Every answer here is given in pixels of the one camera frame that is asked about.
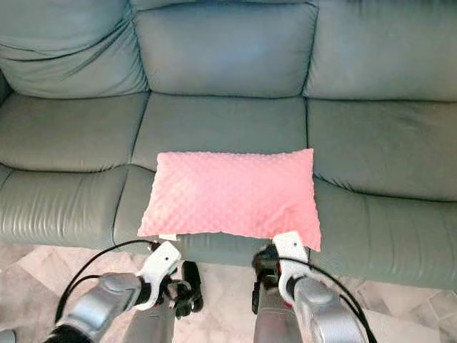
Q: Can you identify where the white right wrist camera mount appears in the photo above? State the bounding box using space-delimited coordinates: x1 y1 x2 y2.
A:
272 231 311 302

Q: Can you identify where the grey right robot leg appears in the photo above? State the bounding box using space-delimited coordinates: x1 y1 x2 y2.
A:
253 284 305 343

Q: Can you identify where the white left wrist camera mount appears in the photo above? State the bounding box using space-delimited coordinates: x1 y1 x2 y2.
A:
135 240 182 310

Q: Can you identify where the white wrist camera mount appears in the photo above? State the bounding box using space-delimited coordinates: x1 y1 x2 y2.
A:
272 231 311 302
135 240 182 310

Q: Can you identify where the grey robot leg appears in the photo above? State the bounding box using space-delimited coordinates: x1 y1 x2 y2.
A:
253 284 305 343
120 303 174 343

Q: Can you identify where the grey left robot leg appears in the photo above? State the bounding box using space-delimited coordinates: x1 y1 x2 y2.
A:
120 303 174 343

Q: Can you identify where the pink dotted pillow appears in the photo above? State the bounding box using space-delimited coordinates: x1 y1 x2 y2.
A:
137 147 323 252

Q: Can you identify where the green leather sofa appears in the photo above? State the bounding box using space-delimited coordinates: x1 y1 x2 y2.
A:
0 0 457 291

